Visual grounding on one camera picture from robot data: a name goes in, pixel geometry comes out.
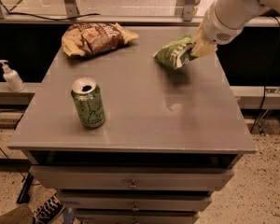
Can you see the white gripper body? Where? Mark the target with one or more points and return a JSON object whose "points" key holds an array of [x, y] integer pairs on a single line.
{"points": [[214, 27]]}

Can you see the green jalapeno chip bag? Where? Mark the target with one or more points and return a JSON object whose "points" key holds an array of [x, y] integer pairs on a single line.
{"points": [[177, 53]]}

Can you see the brown chip bag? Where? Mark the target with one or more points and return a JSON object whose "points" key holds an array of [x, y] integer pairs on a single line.
{"points": [[89, 39]]}

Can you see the black white sneaker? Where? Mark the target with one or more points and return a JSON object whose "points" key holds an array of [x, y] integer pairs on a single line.
{"points": [[48, 211]]}

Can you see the tan trouser leg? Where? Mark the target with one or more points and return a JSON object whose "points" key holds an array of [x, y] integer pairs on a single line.
{"points": [[19, 215]]}

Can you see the middle grey drawer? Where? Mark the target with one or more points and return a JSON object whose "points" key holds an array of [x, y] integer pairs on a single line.
{"points": [[142, 201]]}

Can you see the top grey drawer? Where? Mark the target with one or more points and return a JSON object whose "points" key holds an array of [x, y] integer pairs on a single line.
{"points": [[124, 178]]}

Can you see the grey drawer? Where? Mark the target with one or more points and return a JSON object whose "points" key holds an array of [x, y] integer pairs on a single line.
{"points": [[124, 178], [142, 201], [124, 217]]}

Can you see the bottom grey drawer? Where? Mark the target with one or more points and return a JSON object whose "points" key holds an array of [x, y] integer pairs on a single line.
{"points": [[124, 217]]}

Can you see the green soda can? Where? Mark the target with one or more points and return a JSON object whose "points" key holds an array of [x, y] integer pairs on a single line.
{"points": [[87, 98]]}

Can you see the white pump bottle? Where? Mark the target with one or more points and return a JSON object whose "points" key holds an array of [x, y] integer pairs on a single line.
{"points": [[12, 78]]}

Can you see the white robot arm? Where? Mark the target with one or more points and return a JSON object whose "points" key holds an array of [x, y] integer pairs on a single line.
{"points": [[226, 19]]}

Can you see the grey drawer cabinet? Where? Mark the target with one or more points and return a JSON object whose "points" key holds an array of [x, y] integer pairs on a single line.
{"points": [[154, 117]]}

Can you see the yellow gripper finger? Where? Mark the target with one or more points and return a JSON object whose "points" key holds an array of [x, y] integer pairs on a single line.
{"points": [[203, 47], [198, 37]]}

